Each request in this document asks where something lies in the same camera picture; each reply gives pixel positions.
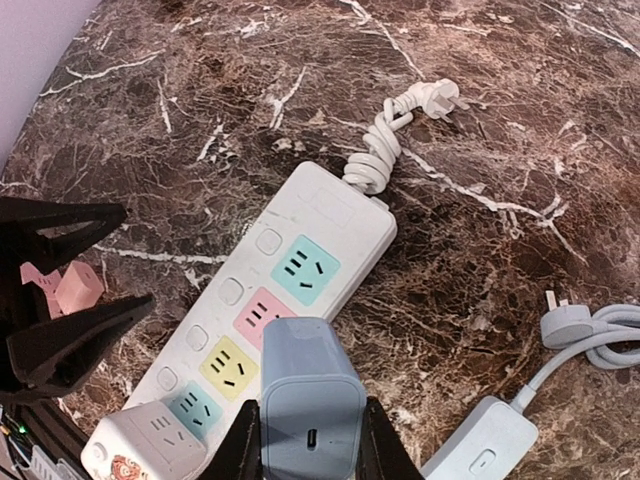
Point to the pink cube socket adapter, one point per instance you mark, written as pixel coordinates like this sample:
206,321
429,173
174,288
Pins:
48,283

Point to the small pink charger plug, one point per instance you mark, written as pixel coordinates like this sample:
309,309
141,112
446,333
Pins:
79,289

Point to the small blue charger plug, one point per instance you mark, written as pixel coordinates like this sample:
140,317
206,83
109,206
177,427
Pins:
311,404

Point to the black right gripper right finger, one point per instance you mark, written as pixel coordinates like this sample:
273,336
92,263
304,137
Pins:
381,454

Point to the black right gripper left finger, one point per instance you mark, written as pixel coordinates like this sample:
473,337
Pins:
239,455

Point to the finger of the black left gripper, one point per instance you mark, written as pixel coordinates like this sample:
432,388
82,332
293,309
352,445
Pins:
42,357
49,235

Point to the white cube socket adapter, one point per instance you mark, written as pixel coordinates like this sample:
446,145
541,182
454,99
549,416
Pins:
143,442

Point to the white multicolour power strip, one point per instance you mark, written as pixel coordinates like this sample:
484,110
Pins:
304,255

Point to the light blue power strip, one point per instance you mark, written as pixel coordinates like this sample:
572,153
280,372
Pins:
496,435

